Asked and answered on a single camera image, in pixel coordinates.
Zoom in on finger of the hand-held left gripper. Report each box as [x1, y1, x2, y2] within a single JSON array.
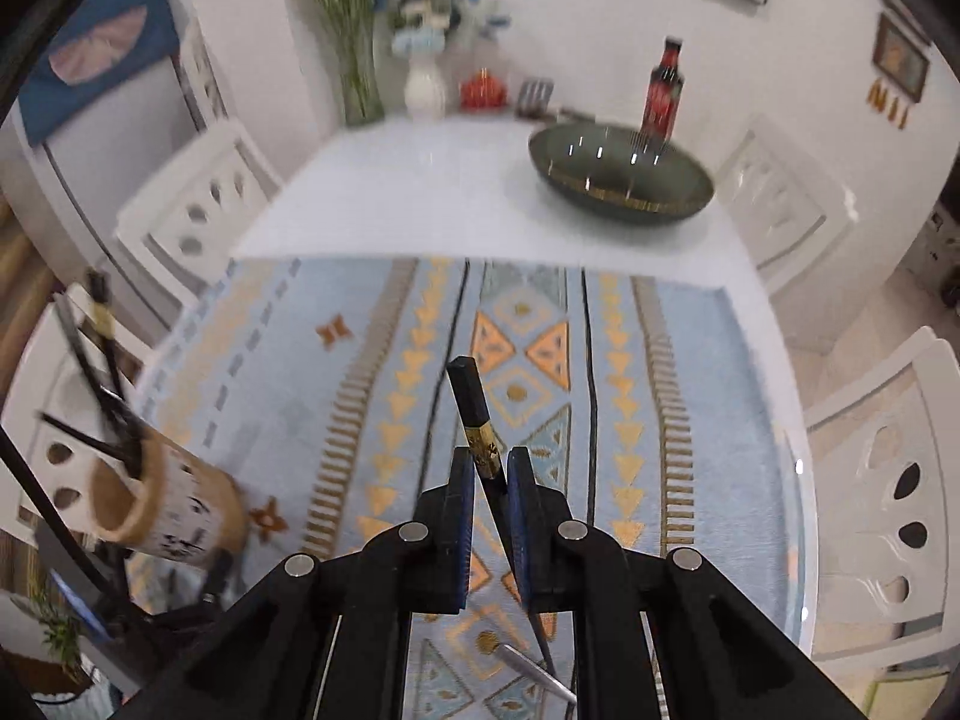
[[199, 547, 239, 606]]

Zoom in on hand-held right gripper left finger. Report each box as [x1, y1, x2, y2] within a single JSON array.
[[142, 446, 477, 720]]

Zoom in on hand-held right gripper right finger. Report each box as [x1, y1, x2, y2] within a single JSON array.
[[506, 446, 833, 720]]

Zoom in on bamboo utensil holder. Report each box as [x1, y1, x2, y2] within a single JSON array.
[[88, 420, 252, 562]]

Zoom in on black chopstick gold band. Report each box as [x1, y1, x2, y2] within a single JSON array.
[[86, 270, 140, 451], [446, 356, 560, 680], [37, 411, 140, 466], [56, 300, 125, 428]]

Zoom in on metal spoon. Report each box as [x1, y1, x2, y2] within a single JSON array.
[[499, 643, 580, 704]]

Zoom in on potted green plant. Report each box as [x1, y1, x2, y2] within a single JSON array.
[[22, 577, 98, 698]]

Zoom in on patterned blue table mat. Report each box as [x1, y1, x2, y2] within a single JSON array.
[[124, 255, 807, 720]]

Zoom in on white dining chair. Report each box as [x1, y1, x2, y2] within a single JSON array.
[[712, 116, 852, 293], [116, 116, 286, 301], [0, 300, 151, 541], [802, 326, 960, 680]]

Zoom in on dark green bowl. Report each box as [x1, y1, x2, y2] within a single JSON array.
[[527, 122, 717, 226]]

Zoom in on white refrigerator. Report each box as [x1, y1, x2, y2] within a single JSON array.
[[0, 60, 218, 316]]

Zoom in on grey phone stand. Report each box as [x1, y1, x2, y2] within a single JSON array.
[[516, 79, 556, 119]]

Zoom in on red lidded teacup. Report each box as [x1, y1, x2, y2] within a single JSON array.
[[457, 67, 511, 112]]

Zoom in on white vase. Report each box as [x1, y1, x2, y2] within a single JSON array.
[[403, 56, 445, 119]]

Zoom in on glass vase with green stems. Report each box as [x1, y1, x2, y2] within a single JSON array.
[[279, 0, 398, 127]]

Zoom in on dark soy sauce bottle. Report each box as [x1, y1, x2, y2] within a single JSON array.
[[641, 36, 687, 143]]

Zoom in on white carved rack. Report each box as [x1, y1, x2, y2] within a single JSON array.
[[180, 15, 233, 128]]

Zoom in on blue white flower bouquet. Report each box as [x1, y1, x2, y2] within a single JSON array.
[[390, 0, 515, 53]]

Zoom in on orange hanging ornaments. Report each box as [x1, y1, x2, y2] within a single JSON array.
[[866, 82, 912, 128]]

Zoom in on blue cloth cover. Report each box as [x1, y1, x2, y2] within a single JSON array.
[[16, 0, 181, 147]]

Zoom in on small framed picture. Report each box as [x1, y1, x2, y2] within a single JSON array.
[[871, 13, 931, 102]]

